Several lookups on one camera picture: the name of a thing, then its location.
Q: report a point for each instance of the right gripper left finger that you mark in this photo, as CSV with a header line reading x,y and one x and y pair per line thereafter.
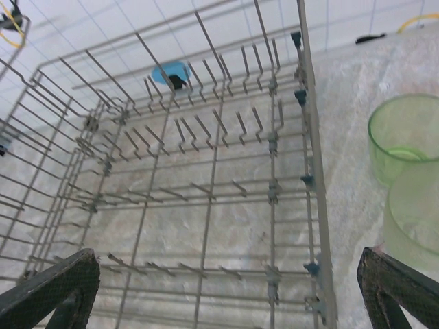
x,y
41,291

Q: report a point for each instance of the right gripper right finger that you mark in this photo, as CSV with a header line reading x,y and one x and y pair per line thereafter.
x,y
404,294

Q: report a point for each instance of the pale green frosted cup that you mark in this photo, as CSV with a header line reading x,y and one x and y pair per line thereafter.
x,y
411,222

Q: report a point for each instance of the bright green translucent cup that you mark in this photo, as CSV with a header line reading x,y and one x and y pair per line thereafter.
x,y
377,154

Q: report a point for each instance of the blue round dolphin sticker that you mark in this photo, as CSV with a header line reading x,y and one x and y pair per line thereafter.
x,y
161,73

